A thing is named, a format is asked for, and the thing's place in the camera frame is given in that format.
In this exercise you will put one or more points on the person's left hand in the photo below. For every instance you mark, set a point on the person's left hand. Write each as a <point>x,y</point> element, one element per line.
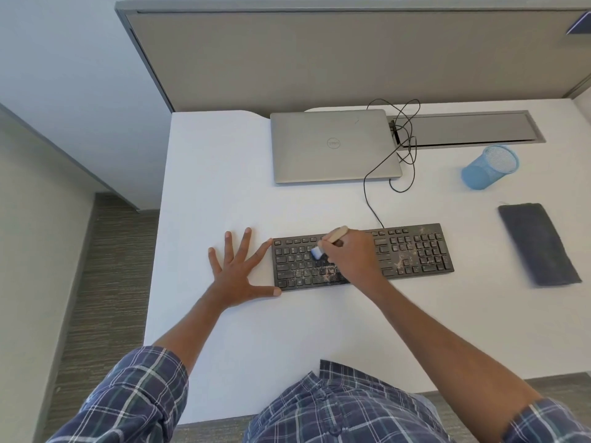
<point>233,281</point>

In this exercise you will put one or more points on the person's right hand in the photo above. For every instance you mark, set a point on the person's right hand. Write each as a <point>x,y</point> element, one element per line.
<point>360,260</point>

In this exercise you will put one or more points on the person's left thumb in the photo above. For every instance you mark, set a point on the person's left thumb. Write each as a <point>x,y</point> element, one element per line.
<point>265,292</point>

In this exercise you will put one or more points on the person's left little finger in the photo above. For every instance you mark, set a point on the person's left little finger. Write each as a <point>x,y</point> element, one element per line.
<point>216,262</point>

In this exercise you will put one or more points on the person's right fingers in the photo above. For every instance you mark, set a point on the person's right fingers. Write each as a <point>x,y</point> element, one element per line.
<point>336,256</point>

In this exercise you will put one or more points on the person's left middle finger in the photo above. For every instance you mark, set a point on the person's left middle finger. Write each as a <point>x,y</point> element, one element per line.
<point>243,248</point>

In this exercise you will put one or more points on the person's right forearm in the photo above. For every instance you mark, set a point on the person's right forearm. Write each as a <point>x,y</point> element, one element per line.
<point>443,346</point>

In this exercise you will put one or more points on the person's left forearm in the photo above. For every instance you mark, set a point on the person's left forearm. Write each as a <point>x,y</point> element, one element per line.
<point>194,325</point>

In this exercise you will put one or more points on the black computer keyboard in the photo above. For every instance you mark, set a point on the black computer keyboard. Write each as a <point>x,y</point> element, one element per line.
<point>415,253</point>

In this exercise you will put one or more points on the silver closed laptop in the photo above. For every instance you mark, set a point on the silver closed laptop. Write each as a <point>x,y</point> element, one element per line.
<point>332,147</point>

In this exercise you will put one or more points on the blue plaid shirt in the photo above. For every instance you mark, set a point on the blue plaid shirt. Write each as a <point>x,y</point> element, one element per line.
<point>332,410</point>

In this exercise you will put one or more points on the blue mesh pen cup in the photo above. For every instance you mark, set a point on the blue mesh pen cup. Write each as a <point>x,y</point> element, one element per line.
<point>485,172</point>

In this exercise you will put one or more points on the grey desk partition panel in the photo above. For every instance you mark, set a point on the grey desk partition panel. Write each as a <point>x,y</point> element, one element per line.
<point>346,55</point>

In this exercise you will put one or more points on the dark grey folded cloth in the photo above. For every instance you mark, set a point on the dark grey folded cloth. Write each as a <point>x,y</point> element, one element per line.
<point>538,244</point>

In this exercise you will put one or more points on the blue object on partition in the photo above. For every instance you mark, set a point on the blue object on partition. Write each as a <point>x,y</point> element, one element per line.
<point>581,25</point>

